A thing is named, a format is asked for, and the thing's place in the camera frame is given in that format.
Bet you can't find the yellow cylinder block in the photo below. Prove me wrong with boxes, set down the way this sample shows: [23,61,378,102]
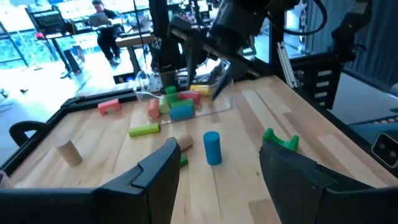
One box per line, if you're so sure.
[189,84,215,96]

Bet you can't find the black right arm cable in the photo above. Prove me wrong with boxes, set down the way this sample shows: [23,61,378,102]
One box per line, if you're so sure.
[279,0,329,37]

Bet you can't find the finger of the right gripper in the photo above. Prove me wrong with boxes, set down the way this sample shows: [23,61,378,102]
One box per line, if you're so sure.
[212,60,239,101]
[186,37,202,90]

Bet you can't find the short pink plank block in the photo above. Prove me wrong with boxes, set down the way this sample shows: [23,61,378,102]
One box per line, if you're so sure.
[97,98,123,117]

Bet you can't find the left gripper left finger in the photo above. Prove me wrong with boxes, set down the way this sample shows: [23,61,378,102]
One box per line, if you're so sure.
[93,137,182,224]

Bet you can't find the red cylinder block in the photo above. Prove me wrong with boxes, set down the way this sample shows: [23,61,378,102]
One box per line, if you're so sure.
[178,91,202,105]
[148,98,161,119]

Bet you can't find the blue cylinder block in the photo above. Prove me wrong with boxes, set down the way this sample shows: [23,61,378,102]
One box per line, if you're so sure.
[203,131,223,166]
[169,104,196,122]

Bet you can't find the black frame clamp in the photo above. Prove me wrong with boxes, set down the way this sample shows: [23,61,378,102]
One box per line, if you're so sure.
[8,120,52,147]

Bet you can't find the wooden desk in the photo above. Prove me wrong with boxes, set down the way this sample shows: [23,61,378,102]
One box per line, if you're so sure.
[114,30,156,75]

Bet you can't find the black depth camera box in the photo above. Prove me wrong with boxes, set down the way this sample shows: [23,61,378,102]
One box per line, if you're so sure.
[371,132,398,169]

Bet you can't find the light green cylinder block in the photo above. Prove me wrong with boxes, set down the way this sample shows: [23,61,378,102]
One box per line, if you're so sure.
[158,95,170,114]

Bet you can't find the clear plastic bin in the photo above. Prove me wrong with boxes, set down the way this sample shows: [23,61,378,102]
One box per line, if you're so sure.
[133,60,234,126]

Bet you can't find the grey laptop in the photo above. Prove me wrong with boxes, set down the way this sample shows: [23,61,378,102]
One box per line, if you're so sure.
[88,12,113,28]

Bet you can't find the person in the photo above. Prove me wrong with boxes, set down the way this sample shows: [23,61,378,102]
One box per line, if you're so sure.
[91,0,125,66]

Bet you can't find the light green plank block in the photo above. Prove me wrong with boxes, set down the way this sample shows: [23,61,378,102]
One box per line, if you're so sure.
[128,123,161,138]

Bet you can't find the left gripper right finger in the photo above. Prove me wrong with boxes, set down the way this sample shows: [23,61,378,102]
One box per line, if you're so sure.
[259,141,374,224]

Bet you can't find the large green block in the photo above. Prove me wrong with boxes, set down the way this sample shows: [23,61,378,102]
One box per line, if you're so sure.
[262,127,300,153]

